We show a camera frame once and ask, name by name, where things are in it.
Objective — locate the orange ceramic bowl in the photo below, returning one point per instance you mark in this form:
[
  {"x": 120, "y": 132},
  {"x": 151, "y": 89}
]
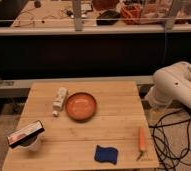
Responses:
[{"x": 81, "y": 106}]

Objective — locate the white plastic bottle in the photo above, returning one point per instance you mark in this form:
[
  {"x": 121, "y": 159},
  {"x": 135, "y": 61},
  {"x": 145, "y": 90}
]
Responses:
[{"x": 59, "y": 100}]

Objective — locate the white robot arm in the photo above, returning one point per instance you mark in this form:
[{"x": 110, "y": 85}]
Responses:
[{"x": 171, "y": 83}]

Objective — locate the orange carrot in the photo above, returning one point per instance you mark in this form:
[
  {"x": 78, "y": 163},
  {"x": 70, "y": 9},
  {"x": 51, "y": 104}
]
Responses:
[{"x": 141, "y": 143}]

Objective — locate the blue cloth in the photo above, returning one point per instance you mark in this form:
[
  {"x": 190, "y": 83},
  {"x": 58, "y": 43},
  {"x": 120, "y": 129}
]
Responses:
[{"x": 106, "y": 154}]

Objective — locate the black bag on bench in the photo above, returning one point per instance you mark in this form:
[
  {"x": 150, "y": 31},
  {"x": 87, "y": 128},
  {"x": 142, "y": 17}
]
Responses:
[{"x": 108, "y": 17}]

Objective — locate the orange crate on bench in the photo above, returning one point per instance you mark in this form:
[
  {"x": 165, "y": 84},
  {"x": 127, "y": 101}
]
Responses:
[{"x": 131, "y": 14}]

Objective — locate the white paper cup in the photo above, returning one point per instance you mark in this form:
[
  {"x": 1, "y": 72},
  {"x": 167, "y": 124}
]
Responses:
[{"x": 35, "y": 145}]

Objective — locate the black and red box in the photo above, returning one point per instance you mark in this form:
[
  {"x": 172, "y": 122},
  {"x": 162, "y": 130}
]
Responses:
[{"x": 26, "y": 133}]

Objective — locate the grey metal post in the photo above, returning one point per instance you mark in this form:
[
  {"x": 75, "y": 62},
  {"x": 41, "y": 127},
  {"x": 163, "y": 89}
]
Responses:
[{"x": 76, "y": 5}]

